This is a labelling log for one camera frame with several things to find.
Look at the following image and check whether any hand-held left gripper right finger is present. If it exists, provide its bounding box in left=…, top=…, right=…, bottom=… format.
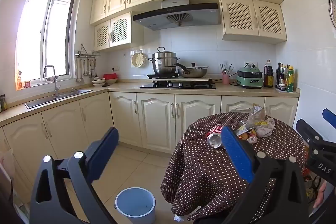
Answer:
left=221, top=126, right=309, bottom=224

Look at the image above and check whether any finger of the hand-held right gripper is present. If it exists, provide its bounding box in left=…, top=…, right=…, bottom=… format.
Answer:
left=296, top=119, right=324, bottom=147
left=322, top=108, right=336, bottom=123

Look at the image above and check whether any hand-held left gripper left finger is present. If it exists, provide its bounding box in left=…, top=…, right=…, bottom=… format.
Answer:
left=30, top=127, right=119, bottom=224

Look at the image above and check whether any clear printed snack wrapper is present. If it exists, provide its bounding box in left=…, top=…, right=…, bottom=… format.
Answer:
left=234, top=124, right=248, bottom=136

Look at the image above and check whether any red drink can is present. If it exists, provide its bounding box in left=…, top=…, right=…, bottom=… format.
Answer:
left=206, top=124, right=227, bottom=149

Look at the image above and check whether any plastic bag with yellow label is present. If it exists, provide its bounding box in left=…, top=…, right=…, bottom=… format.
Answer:
left=253, top=118, right=276, bottom=138

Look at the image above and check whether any clear plastic bag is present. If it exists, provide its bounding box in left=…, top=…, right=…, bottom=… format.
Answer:
left=247, top=104, right=265, bottom=125

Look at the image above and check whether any blue plastic bucket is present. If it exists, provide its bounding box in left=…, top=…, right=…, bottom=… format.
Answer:
left=115, top=187, right=156, bottom=224

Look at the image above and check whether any person's right hand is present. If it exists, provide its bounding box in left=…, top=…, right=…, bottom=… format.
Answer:
left=313, top=179, right=327, bottom=209

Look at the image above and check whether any colourful patterned bag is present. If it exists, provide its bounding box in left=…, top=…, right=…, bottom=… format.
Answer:
left=304, top=174, right=321, bottom=202

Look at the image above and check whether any round table brown dotted tablecloth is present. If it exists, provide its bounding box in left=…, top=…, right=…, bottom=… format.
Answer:
left=161, top=112, right=307, bottom=220

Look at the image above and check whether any green yellow plastic bottle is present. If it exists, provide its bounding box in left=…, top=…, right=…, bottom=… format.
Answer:
left=286, top=66, right=296, bottom=93

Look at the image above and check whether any dark bottle with label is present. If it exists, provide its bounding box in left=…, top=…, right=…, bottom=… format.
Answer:
left=280, top=64, right=287, bottom=91

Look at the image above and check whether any large dark sauce bottle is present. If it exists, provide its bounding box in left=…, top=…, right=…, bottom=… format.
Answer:
left=264, top=60, right=274, bottom=88

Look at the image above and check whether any green electric cooker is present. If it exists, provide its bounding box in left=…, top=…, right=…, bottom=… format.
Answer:
left=236, top=68, right=264, bottom=89

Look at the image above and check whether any stainless steel sink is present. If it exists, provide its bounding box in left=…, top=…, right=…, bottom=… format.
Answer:
left=25, top=89, right=93, bottom=109

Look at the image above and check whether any metal kitchen faucet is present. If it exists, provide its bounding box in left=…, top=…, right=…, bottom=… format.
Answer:
left=43, top=65, right=61, bottom=98

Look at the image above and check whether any bundle of chopsticks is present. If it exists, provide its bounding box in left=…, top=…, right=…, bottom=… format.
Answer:
left=220, top=63, right=235, bottom=75

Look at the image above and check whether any black gas stove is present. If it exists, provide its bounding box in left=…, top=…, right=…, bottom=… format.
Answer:
left=140, top=80, right=216, bottom=90

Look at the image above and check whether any cream board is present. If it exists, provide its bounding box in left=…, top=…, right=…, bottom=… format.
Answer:
left=152, top=77, right=213, bottom=83

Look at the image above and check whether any metal wok with lid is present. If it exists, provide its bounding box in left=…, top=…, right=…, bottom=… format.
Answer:
left=175, top=63, right=209, bottom=78

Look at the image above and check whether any round cream steamer plate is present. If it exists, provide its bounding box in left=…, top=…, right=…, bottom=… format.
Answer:
left=131, top=52, right=149, bottom=68

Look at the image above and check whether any metal colander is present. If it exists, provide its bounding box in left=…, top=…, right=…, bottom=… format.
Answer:
left=328, top=0, right=336, bottom=30

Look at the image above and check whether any stainless steel steamer pot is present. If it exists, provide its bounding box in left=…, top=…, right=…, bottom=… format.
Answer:
left=148, top=47, right=181, bottom=75

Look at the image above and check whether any wide cream lattice door cabinet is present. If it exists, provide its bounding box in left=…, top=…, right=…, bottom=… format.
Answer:
left=219, top=0, right=287, bottom=44

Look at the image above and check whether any narrow cream lattice door cabinet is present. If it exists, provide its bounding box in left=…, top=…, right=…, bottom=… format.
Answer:
left=94, top=11, right=145, bottom=52

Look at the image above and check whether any sliding window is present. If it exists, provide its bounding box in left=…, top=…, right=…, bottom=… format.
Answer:
left=15, top=0, right=76, bottom=90

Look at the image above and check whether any black range hood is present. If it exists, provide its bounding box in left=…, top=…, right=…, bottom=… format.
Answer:
left=133, top=0, right=221, bottom=31

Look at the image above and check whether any metal wall utensil rack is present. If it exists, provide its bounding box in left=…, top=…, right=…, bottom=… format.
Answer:
left=75, top=43, right=101, bottom=59

